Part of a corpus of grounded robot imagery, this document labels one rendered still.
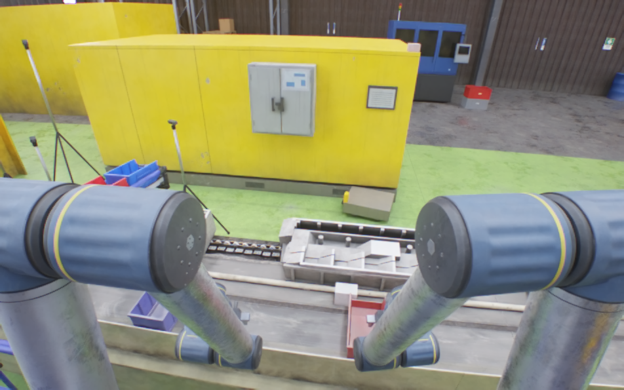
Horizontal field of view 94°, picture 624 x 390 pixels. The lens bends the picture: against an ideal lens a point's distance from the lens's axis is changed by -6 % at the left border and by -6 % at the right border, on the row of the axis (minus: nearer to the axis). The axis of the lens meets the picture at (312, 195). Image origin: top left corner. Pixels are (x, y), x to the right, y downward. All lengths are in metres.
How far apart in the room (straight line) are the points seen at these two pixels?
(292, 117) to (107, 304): 2.53
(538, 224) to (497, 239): 0.06
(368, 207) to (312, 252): 1.92
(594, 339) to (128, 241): 0.71
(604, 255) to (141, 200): 0.63
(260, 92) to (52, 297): 3.23
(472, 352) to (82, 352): 1.62
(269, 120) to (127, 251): 3.34
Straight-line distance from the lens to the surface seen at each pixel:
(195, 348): 1.16
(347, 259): 1.86
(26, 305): 0.66
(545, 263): 0.50
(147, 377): 2.24
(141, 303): 1.88
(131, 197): 0.48
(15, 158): 6.40
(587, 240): 0.55
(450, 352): 1.81
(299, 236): 1.96
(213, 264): 2.14
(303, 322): 1.77
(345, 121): 3.81
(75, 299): 0.68
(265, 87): 3.63
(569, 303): 0.65
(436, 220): 0.47
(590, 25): 15.07
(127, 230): 0.45
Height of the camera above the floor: 2.16
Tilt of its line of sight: 30 degrees down
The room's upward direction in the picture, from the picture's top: 1 degrees clockwise
